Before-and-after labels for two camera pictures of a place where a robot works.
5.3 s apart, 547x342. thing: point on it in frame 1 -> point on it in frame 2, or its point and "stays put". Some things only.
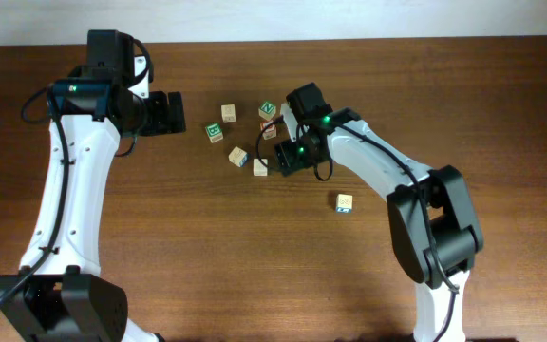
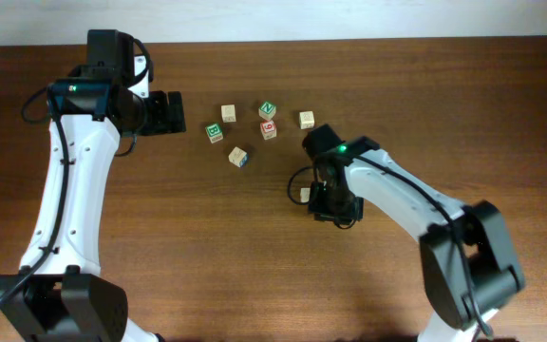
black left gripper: [160, 123] stays put
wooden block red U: [258, 168] -> [305, 194]
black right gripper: [284, 161] -> [332, 212]
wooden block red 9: [271, 131] stays put
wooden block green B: [215, 132] stays put
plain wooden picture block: [228, 113] stays put
